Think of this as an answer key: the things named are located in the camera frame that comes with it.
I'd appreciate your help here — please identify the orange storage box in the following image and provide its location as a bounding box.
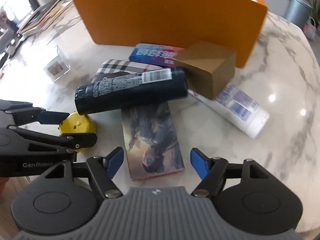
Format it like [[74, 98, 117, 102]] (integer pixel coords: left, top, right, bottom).
[[73, 0, 267, 68]]

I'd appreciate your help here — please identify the blue red card box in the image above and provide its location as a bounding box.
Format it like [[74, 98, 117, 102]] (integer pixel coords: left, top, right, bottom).
[[129, 43, 184, 67]]

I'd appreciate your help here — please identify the plaid wallet box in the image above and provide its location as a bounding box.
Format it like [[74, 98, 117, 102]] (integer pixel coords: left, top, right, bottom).
[[92, 59, 162, 83]]

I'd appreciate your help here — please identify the stack of magazines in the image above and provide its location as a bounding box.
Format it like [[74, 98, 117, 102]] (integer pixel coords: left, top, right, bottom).
[[17, 0, 73, 36]]

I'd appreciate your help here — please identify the white lotion tube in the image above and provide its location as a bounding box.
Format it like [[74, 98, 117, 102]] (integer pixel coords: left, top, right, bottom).
[[188, 83, 270, 139]]

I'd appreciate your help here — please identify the yellow tape measure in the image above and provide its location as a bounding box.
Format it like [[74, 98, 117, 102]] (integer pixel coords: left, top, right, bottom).
[[58, 112, 98, 153]]

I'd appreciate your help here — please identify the brown cardboard box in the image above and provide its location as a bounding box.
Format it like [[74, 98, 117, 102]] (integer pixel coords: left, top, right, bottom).
[[173, 41, 236, 100]]

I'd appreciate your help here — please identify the grey metal trash bin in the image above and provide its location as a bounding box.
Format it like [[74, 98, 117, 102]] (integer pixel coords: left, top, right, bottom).
[[284, 0, 312, 29]]

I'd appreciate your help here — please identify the striped woven basket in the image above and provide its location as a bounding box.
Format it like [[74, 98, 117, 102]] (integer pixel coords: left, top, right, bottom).
[[303, 17, 317, 41]]

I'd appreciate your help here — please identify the illustrated book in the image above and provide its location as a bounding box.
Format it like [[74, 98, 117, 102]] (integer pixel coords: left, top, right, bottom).
[[121, 102, 185, 181]]

